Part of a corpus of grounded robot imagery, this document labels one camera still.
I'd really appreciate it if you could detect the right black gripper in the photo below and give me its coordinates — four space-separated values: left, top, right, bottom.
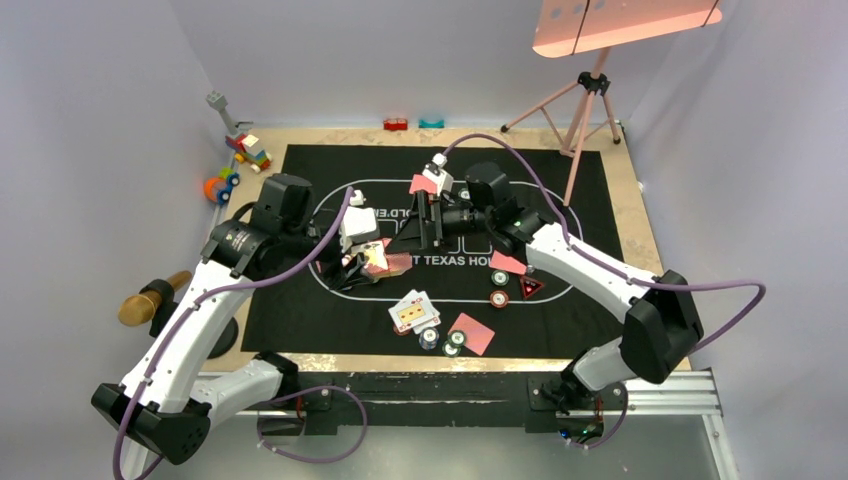
386 188 494 256

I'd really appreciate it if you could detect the pink playing card box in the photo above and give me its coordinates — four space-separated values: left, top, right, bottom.
354 238 413 283

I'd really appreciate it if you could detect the face-up playing cards pile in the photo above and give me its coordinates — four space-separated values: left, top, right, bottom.
388 290 441 334

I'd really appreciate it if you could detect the red triangular button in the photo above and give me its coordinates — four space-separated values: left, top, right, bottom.
519 275 545 300

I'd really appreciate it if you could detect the blue poker chip stack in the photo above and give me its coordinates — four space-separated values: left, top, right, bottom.
419 327 439 351

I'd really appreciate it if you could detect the green poker chip stack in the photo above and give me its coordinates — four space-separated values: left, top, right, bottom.
448 330 467 348

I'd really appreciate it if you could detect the red backed card bottom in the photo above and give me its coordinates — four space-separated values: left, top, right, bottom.
448 313 495 356

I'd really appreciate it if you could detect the red backed card top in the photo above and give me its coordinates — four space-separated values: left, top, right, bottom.
409 174 438 195

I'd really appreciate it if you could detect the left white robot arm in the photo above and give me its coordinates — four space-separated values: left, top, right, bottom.
92 174 378 479

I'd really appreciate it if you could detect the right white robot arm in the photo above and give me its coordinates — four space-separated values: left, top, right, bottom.
388 162 703 407

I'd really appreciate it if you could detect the black poker table mat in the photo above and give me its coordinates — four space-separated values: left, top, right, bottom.
242 145 621 359

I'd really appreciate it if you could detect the teal small block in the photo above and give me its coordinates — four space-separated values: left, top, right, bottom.
418 117 445 129

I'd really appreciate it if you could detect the red small block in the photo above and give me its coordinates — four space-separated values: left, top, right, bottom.
382 117 409 131

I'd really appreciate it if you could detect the colourful toy block train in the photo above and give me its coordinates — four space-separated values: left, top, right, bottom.
225 133 272 173

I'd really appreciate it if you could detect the gold microphone on stand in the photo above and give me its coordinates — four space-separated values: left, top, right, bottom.
117 270 192 338

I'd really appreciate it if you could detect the pink music stand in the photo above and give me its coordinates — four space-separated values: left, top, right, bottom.
500 0 724 206

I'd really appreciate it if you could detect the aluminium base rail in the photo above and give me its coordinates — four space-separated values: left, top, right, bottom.
121 370 740 480

